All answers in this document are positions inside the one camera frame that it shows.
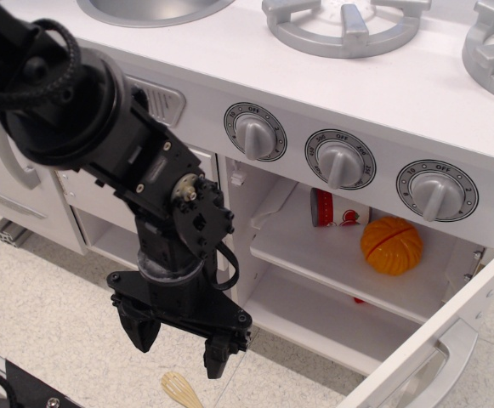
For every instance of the white left cabinet door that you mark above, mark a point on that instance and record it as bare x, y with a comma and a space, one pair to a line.
31, 197

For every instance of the white toy kitchen unit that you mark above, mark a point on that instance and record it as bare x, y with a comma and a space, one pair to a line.
323, 318

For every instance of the left grey stove knob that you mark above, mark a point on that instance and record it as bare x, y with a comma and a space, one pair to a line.
255, 132

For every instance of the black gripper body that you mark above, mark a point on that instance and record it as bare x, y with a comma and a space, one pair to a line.
193, 307

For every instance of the orange toy pumpkin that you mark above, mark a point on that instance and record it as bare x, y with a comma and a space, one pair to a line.
391, 246

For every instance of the silver sink basin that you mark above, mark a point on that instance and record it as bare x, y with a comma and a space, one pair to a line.
150, 13

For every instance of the wooden slotted spatula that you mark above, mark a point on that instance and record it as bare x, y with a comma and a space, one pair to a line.
179, 390

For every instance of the white oven door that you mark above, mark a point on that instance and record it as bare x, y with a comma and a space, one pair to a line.
452, 333

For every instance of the right grey stove knob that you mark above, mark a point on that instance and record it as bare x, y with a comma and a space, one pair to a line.
437, 191

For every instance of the grey stove burner grate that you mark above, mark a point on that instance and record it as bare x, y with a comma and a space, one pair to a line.
344, 29

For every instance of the aluminium frame rail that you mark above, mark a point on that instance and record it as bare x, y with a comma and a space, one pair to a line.
12, 233

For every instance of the grey vent grille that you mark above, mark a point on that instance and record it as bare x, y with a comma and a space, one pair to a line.
165, 104

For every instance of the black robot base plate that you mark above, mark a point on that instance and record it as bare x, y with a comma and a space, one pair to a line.
24, 390

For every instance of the middle grey stove knob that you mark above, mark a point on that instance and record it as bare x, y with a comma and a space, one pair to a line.
340, 159

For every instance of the red and white toy can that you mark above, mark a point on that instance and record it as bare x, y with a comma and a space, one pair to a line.
328, 210

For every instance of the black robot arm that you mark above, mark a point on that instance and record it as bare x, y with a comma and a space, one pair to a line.
71, 108

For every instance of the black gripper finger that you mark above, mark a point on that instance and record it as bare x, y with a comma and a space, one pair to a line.
141, 327
217, 352

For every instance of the grey stove knob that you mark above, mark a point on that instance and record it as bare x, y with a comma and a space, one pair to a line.
437, 191
255, 132
340, 159

